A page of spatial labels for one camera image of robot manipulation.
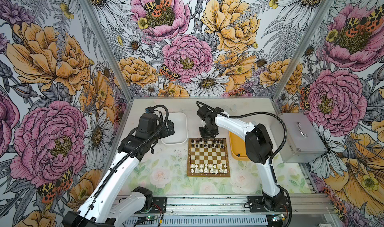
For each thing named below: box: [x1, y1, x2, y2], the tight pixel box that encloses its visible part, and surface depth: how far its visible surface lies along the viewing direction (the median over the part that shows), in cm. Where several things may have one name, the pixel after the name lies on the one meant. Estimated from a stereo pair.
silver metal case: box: [278, 113, 328, 163], surface depth 83 cm
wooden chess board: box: [187, 137, 231, 177], surface depth 91 cm
